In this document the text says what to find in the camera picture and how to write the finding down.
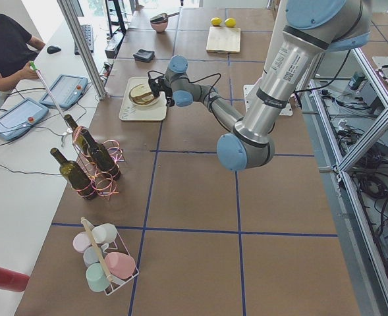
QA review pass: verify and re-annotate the teach pendant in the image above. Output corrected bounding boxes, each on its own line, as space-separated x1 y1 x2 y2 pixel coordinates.
0 98 49 141
50 74 88 111

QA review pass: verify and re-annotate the grey folded cloth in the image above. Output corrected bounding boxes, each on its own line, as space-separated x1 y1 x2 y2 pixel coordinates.
132 49 155 63

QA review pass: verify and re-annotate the black computer mouse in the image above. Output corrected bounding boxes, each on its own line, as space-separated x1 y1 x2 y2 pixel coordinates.
46 45 61 55

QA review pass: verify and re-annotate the pink bowl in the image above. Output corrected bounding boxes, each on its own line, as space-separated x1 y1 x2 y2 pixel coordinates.
150 21 168 33

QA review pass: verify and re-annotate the white wire cup rack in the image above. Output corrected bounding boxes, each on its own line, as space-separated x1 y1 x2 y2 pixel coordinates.
72 217 139 296

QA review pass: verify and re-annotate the white cup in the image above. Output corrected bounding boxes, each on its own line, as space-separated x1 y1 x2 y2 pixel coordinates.
92 223 117 244

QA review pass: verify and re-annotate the red cylinder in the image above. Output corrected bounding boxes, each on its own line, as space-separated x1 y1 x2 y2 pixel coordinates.
0 267 30 292

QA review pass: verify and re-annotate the steel scoop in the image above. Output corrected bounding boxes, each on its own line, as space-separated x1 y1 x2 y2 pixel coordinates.
150 12 180 24

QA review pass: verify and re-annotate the person in black shirt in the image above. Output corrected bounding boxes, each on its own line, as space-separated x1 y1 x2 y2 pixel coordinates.
0 13 45 92

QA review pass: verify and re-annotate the black keyboard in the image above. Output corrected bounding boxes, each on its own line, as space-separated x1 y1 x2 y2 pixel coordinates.
80 24 94 53

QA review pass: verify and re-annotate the aluminium frame post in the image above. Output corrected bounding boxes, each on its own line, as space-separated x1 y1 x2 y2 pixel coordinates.
57 0 107 101

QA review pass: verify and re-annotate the dark green bottle front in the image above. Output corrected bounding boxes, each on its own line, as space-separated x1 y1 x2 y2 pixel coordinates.
50 147 97 200

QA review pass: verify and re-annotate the cream bear tray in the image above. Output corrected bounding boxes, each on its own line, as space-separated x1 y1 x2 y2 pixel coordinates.
119 77 167 121

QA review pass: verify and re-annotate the grey cup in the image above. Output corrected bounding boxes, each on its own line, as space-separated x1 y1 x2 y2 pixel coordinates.
83 246 99 267

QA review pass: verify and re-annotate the wooden cutting board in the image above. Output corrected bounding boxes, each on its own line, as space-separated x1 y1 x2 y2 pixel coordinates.
206 26 241 54

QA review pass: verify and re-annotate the pink stick tool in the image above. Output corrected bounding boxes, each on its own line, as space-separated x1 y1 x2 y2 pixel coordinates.
30 61 72 147

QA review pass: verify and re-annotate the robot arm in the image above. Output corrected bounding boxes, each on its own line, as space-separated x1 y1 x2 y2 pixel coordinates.
148 1 372 171

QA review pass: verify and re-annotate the dark green bottle left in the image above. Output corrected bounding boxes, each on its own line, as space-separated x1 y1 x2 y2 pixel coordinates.
81 128 121 180

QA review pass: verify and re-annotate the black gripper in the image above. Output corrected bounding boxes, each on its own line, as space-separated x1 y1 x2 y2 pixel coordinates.
148 75 175 107

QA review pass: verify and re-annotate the copper wire bottle rack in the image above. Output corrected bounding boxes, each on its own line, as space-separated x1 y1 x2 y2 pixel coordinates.
72 126 122 199

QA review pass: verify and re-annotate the light pink cup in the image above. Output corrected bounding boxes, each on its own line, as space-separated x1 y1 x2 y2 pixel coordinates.
72 232 92 253

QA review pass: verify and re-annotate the dark green bottle back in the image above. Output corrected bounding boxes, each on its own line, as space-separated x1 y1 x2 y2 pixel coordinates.
64 114 88 156

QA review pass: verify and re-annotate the far teach pendant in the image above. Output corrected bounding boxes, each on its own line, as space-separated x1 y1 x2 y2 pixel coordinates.
50 74 88 111

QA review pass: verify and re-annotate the near teach pendant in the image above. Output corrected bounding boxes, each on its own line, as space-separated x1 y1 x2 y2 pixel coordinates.
0 98 49 141

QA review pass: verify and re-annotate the mint green cup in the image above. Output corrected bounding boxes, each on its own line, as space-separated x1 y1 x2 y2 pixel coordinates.
86 263 111 292

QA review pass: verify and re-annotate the lemon half left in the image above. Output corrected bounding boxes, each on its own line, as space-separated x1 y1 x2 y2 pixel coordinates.
211 17 221 26

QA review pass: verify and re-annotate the white plate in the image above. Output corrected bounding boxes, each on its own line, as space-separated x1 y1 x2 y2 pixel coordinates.
128 83 160 106

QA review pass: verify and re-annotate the lemon half right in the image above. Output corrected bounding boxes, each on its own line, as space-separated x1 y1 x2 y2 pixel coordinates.
224 18 236 28

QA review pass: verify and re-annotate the dark green bottle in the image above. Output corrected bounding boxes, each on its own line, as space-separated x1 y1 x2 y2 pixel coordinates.
81 128 121 180
50 147 97 200
64 114 88 156

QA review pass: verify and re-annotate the lemon half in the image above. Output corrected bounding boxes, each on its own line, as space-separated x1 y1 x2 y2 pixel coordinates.
211 17 221 26
224 18 236 28

